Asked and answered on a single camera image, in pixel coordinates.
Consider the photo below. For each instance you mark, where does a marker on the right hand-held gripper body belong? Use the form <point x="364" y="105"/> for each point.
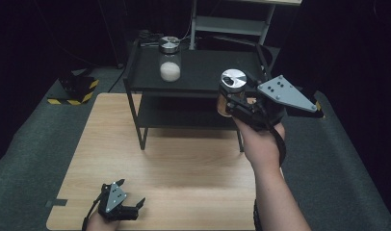
<point x="280" y="94"/>

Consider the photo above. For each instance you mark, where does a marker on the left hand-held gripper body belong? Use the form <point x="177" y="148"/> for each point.
<point x="116" y="200"/>

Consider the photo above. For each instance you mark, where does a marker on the glass jar with brown contents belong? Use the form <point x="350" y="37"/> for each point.
<point x="232" y="82"/>

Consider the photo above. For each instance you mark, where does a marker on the black two-tier shelf rack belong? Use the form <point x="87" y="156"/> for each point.
<point x="196" y="70"/>

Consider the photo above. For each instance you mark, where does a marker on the glass jar with white powder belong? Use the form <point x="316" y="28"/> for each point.
<point x="169" y="61"/>

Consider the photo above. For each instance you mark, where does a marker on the person's left hand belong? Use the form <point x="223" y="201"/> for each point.
<point x="102" y="224"/>

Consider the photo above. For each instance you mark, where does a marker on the person's right hand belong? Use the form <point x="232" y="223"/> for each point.
<point x="261" y="144"/>

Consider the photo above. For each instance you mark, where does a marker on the grey tape piece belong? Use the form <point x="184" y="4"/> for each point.
<point x="57" y="202"/>

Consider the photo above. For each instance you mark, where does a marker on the grey metal stand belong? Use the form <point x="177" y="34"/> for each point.
<point x="230" y="24"/>

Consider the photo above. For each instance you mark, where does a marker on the black power strip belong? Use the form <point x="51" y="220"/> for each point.
<point x="150" y="36"/>

